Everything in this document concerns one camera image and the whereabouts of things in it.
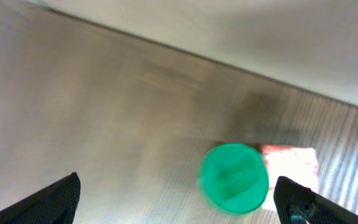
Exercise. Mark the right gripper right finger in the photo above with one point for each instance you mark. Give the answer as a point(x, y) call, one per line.
point(296, 204)

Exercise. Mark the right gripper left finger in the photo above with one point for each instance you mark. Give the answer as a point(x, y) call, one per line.
point(55, 204)

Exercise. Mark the green lid jar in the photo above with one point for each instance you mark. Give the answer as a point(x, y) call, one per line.
point(233, 178)

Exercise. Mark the small red box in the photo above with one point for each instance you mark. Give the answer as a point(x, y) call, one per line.
point(297, 163)

